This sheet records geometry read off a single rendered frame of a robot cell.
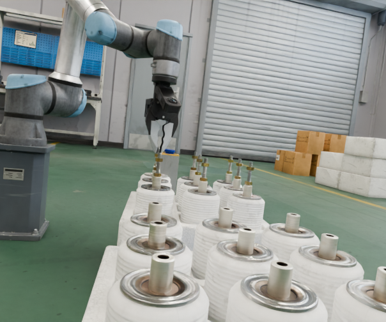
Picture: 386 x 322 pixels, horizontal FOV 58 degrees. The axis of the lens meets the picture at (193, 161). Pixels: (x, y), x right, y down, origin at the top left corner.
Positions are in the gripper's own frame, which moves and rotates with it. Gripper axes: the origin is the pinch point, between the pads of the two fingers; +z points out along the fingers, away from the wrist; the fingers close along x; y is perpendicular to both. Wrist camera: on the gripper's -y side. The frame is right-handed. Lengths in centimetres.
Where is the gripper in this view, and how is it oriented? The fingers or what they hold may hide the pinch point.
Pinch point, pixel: (159, 149)
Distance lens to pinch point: 98.5
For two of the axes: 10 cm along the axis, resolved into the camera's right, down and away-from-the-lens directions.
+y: -3.7, -1.2, 9.2
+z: -1.1, 9.9, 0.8
